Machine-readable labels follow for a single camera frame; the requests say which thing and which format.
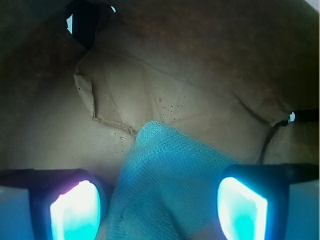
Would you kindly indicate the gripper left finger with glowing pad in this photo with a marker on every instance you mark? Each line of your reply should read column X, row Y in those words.
column 56, row 204

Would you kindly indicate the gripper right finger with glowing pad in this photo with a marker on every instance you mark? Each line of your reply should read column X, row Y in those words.
column 270, row 202

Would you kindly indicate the light blue woven cloth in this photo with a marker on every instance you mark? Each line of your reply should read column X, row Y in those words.
column 167, row 188

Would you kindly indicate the brown paper bag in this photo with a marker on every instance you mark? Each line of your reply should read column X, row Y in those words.
column 79, row 80

